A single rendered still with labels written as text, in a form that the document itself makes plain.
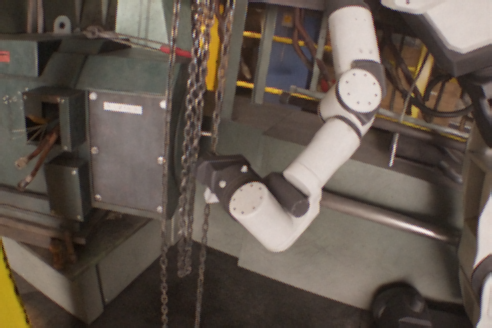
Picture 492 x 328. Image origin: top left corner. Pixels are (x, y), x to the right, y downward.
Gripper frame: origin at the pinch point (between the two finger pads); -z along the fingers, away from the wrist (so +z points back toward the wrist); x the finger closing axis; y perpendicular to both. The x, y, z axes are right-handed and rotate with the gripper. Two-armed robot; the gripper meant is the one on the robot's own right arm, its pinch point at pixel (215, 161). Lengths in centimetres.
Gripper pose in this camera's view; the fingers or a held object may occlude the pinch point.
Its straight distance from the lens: 70.2
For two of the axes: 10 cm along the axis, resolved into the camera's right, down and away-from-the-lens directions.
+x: 8.9, -0.6, 4.5
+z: 4.3, 4.2, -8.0
